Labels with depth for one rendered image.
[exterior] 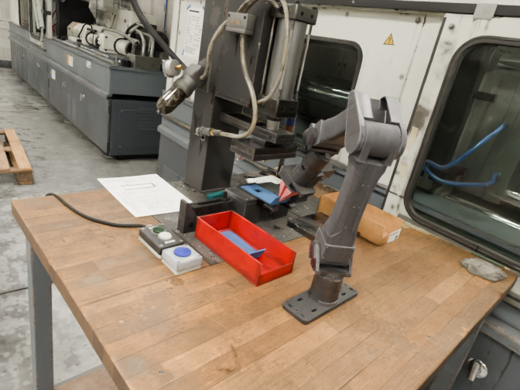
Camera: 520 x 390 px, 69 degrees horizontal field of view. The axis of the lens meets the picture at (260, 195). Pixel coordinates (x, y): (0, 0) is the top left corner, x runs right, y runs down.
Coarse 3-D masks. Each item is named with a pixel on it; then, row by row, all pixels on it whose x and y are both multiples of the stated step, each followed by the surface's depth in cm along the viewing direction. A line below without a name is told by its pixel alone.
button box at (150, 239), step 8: (64, 200) 104; (72, 208) 101; (88, 216) 98; (112, 224) 97; (120, 224) 97; (128, 224) 98; (136, 224) 98; (144, 224) 98; (160, 224) 97; (144, 232) 92; (152, 232) 92; (144, 240) 92; (152, 240) 89; (160, 240) 90; (168, 240) 90; (176, 240) 91; (152, 248) 89; (160, 248) 87; (160, 256) 88
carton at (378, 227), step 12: (336, 192) 134; (324, 204) 128; (372, 216) 128; (384, 216) 125; (360, 228) 119; (372, 228) 116; (384, 228) 113; (396, 228) 123; (372, 240) 117; (384, 240) 116
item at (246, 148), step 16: (224, 112) 121; (240, 128) 114; (256, 128) 109; (272, 128) 109; (240, 144) 106; (256, 144) 107; (272, 144) 109; (288, 144) 114; (240, 160) 110; (256, 160) 104
